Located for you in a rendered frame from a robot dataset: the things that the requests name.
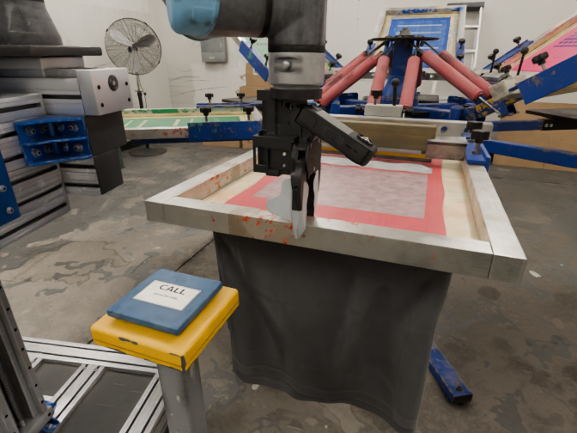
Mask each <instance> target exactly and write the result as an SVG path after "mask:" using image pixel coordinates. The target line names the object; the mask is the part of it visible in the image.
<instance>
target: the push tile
mask: <svg viewBox="0 0 577 433"><path fill-rule="evenodd" d="M221 289H222V282H220V281H216V280H212V279H208V278H204V277H197V276H192V275H188V274H184V273H180V272H176V271H169V270H165V269H159V270H158V271H156V272H155V273H153V274H152V275H151V276H150V277H148V278H147V279H145V280H144V281H143V282H141V283H140V284H139V285H138V286H137V287H136V288H134V289H133V290H131V291H130V292H129V293H128V294H126V295H125V296H123V297H122V298H121V299H120V300H118V301H117V302H115V303H114V304H113V305H112V306H111V307H110V308H108V309H107V310H106V313H107V315H108V316H110V317H113V318H116V319H120V320H125V321H128V322H131V323H134V324H138V325H140V326H146V327H149V328H152V329H155V330H158V331H162V332H167V333H170V334H173V335H180V333H181V332H182V331H183V330H184V329H185V328H186V327H187V326H188V325H189V324H190V323H191V321H192V320H193V319H194V318H195V317H196V316H197V315H198V314H199V313H200V312H201V310H202V309H203V308H204V307H205V306H206V305H207V304H208V303H209V302H210V301H211V300H212V298H213V297H214V296H215V295H216V294H217V293H218V292H219V291H220V290H221Z"/></svg>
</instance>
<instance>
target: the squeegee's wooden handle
mask: <svg viewBox="0 0 577 433"><path fill-rule="evenodd" d="M338 120H339V121H340V122H342V123H343V124H345V125H347V126H348V127H349V128H350V129H352V130H353V131H355V132H357V133H358V134H360V133H361V134H362V135H363V136H365V137H367V138H369V139H370V140H371V141H373V142H374V144H375V145H376V146H377V147H385V148H396V149H417V150H421V151H422V152H421V154H426V148H427V142H428V139H435V134H436V129H437V126H436V125H419V124H404V123H389V122H373V121H359V120H343V119H338Z"/></svg>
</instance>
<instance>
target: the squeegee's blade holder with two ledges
mask: <svg viewBox="0 0 577 433"><path fill-rule="evenodd" d="M322 147H329V148H334V147H332V146H331V145H329V144H328V143H322ZM377 151H380V152H392V153H402V154H412V155H420V154H421V152H422V151H421V150H417V149H396V148H385V147H377Z"/></svg>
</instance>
